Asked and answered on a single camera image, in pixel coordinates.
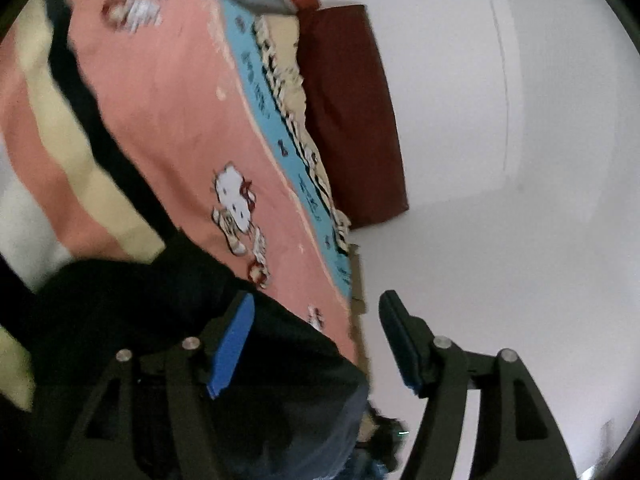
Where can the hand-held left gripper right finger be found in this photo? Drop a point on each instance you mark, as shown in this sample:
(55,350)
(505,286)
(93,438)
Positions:
(400,335)

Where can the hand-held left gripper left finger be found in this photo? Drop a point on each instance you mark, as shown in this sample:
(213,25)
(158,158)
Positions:
(232,340)

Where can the black hooded puffer jacket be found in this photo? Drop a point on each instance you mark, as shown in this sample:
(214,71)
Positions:
(125,300)

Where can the dark red headboard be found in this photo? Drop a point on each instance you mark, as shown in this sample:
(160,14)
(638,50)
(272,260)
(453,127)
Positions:
(350,110)

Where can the pink cartoon printed bed sheet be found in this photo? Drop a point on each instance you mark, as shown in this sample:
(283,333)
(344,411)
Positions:
(175,110)

